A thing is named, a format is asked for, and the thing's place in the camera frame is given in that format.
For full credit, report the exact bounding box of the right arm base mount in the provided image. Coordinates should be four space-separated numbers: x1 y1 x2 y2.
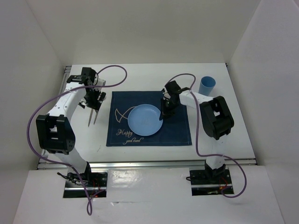
185 169 234 196

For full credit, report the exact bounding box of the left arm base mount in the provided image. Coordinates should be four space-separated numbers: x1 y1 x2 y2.
57 172 108 198

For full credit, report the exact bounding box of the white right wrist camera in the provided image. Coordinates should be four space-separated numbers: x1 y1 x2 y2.
179 87 191 101

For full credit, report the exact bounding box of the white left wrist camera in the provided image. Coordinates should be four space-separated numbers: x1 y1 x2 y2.
94 78 106 86

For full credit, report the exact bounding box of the light blue plastic plate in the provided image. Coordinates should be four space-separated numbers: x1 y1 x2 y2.
128 104 163 136

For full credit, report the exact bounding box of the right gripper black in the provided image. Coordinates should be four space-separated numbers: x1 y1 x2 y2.
160 98 179 120

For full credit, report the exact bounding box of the aluminium left side rail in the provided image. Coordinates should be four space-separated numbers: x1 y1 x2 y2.
39 65 72 164

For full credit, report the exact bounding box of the light blue plastic cup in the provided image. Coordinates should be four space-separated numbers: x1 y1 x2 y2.
199 76 216 96

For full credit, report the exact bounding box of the dark blue cloth placemat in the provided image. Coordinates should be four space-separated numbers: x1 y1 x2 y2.
106 91 192 147

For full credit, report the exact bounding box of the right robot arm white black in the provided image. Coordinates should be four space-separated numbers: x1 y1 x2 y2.
159 81 234 183

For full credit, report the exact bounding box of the aluminium front rail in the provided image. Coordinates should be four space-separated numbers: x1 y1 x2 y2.
37 159 257 170

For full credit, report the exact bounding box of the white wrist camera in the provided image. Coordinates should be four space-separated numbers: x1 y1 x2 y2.
94 78 106 86
179 87 191 101

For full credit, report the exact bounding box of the metal spoon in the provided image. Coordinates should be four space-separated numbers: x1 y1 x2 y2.
93 110 99 124

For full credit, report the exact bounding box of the aluminium rail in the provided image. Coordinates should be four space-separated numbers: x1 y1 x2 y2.
39 65 72 164
37 159 257 170

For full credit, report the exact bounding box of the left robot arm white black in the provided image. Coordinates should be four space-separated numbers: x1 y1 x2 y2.
36 67 106 186

